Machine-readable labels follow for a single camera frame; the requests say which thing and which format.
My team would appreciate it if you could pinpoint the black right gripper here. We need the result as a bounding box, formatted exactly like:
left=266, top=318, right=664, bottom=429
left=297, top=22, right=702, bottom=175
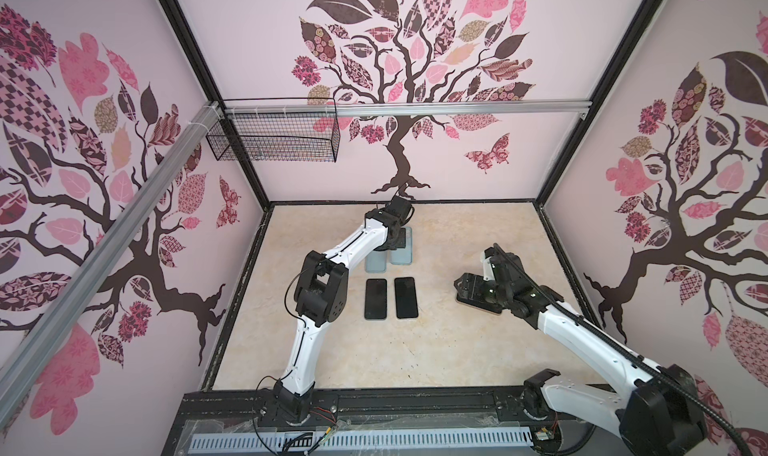
left=452, top=272, right=510, bottom=308

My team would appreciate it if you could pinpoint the black phone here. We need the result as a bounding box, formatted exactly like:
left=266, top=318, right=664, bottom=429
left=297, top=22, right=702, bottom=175
left=364, top=278, right=388, bottom=321
left=394, top=277, right=419, bottom=319

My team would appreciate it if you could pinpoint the pale blue phone case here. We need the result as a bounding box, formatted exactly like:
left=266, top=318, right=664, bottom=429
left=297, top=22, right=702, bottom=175
left=389, top=227, right=413, bottom=266

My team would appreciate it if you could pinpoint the light green phone case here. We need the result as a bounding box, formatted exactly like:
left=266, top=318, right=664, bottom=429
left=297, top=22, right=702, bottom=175
left=365, top=251, right=388, bottom=274

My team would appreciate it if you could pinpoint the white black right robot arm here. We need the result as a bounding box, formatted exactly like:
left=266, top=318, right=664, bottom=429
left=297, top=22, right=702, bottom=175
left=454, top=244, right=751, bottom=455

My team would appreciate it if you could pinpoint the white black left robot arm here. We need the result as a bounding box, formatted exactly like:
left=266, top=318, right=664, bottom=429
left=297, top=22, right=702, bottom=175
left=272, top=196, right=414, bottom=424

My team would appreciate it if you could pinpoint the white slotted cable duct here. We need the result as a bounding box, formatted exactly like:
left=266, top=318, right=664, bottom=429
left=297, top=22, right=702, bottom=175
left=186, top=427, right=533, bottom=455

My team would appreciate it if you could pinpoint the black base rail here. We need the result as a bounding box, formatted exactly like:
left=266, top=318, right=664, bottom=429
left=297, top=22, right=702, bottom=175
left=162, top=386, right=599, bottom=455

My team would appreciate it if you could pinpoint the aluminium rail back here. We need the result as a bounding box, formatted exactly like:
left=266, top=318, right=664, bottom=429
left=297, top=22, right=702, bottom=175
left=219, top=97, right=592, bottom=118

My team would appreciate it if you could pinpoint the aluminium rail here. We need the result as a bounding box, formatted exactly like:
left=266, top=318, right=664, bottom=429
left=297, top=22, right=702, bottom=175
left=219, top=97, right=592, bottom=118
left=1, top=101, right=222, bottom=424

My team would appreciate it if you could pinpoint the black wire basket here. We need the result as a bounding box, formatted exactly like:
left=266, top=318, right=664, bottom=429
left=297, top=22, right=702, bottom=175
left=206, top=96, right=341, bottom=163

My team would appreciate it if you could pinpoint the black corner frame post left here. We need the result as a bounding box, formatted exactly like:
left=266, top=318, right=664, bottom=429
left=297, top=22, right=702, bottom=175
left=157, top=0, right=271, bottom=211

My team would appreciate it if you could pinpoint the black corner frame post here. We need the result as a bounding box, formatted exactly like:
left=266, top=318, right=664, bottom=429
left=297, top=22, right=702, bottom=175
left=535, top=0, right=665, bottom=210
left=157, top=0, right=271, bottom=211

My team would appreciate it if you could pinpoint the black corner frame post right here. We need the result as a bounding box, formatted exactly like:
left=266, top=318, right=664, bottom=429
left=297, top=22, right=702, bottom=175
left=535, top=0, right=665, bottom=210

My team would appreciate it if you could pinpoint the aluminium rail left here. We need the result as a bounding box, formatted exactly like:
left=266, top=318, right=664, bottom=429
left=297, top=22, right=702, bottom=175
left=1, top=101, right=222, bottom=424

